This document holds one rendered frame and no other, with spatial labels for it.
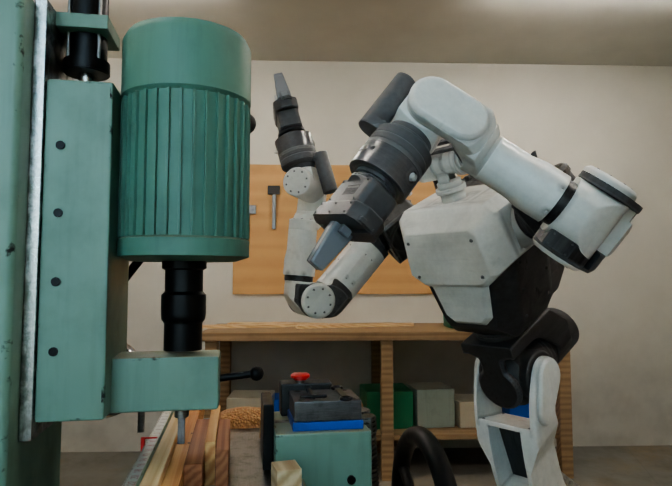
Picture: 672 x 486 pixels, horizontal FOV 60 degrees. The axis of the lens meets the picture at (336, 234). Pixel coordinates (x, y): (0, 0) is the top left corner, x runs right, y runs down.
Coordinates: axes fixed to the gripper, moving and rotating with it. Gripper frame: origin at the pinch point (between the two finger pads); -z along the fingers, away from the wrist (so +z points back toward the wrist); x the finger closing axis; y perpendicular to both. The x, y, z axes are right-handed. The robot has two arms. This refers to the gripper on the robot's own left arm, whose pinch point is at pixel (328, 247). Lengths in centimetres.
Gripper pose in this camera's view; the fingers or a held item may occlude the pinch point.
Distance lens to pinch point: 73.5
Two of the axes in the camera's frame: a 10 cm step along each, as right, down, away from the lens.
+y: -6.7, -6.4, -3.7
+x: -4.7, -0.2, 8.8
